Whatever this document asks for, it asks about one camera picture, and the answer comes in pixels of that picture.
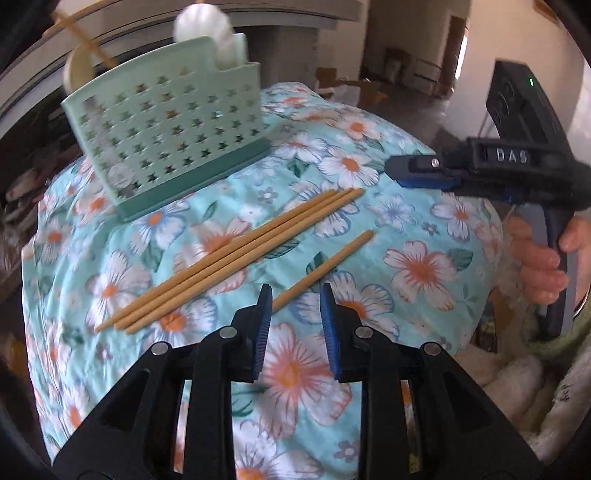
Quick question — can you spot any white plastic spoon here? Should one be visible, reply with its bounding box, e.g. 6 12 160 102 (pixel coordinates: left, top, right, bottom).
172 2 249 70

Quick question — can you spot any person's right hand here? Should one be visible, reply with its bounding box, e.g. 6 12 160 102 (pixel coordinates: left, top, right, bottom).
505 214 590 306

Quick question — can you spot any bamboo chopstick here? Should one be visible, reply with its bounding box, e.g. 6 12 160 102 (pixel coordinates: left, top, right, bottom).
51 9 118 69
273 230 375 313
115 188 365 335
94 189 337 332
97 188 365 334

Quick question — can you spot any bamboo chopstick on cloth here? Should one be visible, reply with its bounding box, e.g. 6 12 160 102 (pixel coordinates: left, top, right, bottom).
94 189 337 332
97 188 365 334
115 188 365 335

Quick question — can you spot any mint green utensil caddy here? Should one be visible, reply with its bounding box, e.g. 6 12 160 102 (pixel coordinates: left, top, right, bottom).
61 34 270 221

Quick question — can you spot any floral turquoise cloth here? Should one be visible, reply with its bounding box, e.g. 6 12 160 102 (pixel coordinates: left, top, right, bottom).
22 83 502 456

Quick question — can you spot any cream fleece right sleeve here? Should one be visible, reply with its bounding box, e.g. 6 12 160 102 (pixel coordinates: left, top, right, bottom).
456 302 590 464

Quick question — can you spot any cream plastic spoon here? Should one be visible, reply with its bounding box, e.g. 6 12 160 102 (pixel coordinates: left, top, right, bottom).
62 45 95 95

